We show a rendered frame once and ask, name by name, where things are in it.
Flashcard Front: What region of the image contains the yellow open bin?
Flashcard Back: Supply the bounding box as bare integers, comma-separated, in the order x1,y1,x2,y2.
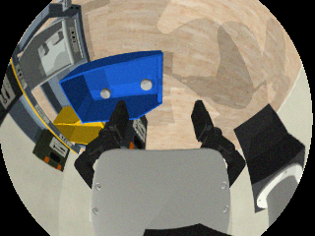
53,106,105,145

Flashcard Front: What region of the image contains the blue bin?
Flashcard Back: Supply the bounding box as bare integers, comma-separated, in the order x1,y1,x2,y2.
58,50,163,123

